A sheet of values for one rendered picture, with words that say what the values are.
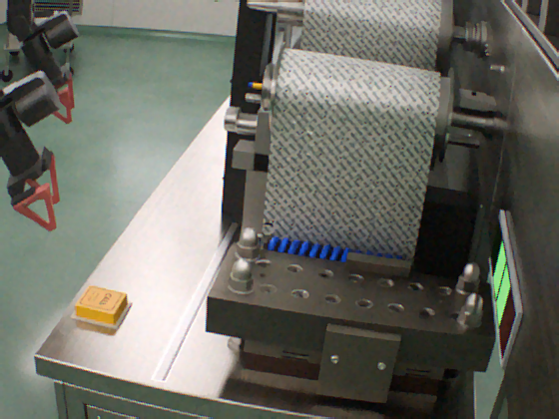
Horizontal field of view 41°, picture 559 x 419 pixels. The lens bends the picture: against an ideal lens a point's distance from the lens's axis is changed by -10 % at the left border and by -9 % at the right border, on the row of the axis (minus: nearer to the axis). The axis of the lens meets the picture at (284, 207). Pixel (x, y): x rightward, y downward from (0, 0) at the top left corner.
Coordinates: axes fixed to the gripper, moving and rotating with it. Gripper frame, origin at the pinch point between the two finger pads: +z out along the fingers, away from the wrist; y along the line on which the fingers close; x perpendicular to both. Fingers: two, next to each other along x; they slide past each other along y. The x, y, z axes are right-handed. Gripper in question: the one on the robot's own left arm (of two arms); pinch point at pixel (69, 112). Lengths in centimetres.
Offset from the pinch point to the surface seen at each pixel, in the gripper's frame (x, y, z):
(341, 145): -45, -59, 8
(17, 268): 78, 115, 76
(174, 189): -13.6, -7.8, 24.6
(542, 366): -48, -121, 5
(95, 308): 0, -59, 14
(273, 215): -31, -56, 15
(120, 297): -4, -56, 16
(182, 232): -13.5, -28.1, 24.6
